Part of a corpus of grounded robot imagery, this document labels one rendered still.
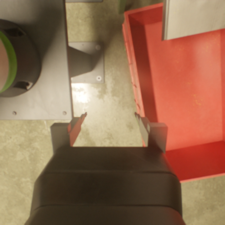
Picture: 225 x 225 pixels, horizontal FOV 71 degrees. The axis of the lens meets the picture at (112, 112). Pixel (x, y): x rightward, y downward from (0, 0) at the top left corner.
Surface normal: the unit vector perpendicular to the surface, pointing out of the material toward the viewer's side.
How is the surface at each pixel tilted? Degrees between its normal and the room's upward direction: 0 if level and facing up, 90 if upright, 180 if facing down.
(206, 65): 0
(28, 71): 70
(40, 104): 0
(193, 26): 30
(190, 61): 0
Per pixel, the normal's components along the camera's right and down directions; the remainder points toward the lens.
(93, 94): 0.00, 0.29
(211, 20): 0.09, 0.72
